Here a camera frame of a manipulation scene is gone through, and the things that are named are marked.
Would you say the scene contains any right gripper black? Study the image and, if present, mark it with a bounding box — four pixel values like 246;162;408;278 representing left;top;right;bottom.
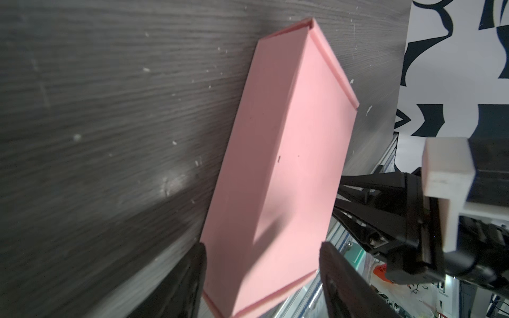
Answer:
333;137;508;298

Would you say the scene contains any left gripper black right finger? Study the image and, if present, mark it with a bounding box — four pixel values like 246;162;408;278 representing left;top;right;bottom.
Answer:
319;241;398;318

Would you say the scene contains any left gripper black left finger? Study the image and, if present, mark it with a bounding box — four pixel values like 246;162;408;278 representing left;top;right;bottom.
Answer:
128;242;207;317

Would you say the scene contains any pink paper box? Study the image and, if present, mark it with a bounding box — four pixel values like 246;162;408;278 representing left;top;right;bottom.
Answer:
201;18;359;317

